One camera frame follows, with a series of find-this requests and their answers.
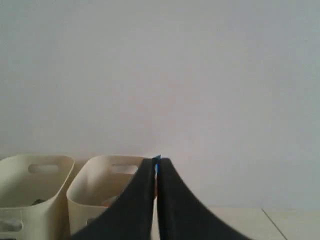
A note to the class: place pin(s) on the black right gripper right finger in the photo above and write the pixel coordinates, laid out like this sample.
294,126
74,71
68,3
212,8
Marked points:
181,216

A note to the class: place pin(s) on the cream bin square mark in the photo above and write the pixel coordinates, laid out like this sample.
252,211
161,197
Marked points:
33,201

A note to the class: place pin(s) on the cream bin circle mark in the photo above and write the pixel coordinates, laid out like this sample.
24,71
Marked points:
97,186

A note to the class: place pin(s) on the blue instant noodle packet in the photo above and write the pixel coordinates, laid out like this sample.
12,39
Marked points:
156,163

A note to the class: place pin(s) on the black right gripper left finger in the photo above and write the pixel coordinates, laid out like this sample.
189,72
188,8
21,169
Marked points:
130,217

